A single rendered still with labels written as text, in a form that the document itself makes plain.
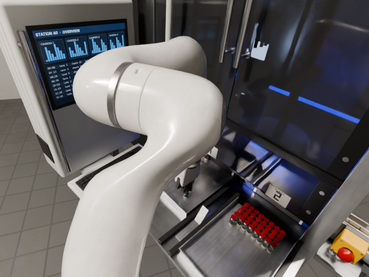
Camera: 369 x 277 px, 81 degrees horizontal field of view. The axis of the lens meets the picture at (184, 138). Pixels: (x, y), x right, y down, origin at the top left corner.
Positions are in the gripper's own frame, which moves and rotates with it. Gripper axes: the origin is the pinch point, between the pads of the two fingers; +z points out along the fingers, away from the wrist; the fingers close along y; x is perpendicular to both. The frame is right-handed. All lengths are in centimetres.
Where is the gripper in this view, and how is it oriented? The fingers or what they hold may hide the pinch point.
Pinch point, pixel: (186, 187)
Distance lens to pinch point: 93.0
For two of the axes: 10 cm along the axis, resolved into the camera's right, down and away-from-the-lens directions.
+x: 6.9, 4.8, -5.5
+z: -0.7, 7.9, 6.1
